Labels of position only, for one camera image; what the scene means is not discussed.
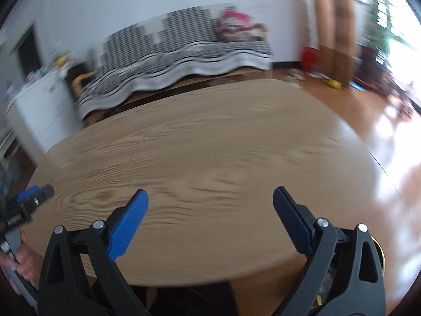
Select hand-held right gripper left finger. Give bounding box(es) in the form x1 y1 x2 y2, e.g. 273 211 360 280
38 189 149 316

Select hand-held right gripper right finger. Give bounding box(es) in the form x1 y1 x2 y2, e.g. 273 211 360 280
273 186 386 316

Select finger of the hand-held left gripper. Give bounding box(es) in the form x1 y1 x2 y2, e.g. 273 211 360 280
16 185 40 204
24 185 55 210

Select waste bin with gold rim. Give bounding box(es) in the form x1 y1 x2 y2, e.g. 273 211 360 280
312 235 387 310

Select person's left hand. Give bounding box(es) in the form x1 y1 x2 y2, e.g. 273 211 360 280
14 231 44 281

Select white cabinet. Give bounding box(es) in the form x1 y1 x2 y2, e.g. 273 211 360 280
5 69 83 162

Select wooden sofa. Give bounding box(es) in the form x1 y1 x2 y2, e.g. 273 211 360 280
71 23 273 126

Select assorted bottles and papers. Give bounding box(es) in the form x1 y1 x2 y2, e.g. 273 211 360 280
26 51 71 80

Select black speaker cabinet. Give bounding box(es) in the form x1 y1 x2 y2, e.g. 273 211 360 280
67 62 90 83

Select red bag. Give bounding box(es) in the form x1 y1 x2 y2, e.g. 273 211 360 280
301 46 319 72

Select black white striped blanket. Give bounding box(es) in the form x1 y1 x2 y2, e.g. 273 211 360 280
77 7 273 121

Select dark plant pot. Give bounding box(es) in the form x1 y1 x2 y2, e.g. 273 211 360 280
358 44 389 83

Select brown plush toy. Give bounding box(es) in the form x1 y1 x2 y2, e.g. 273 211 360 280
224 26 264 41

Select brown curtain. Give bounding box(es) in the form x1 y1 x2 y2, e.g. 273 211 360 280
309 0 359 89

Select pink cartoon cushion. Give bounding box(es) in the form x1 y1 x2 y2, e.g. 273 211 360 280
220 8 254 29

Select green houseplant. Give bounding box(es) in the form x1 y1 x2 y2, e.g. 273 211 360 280
358 0 406 60

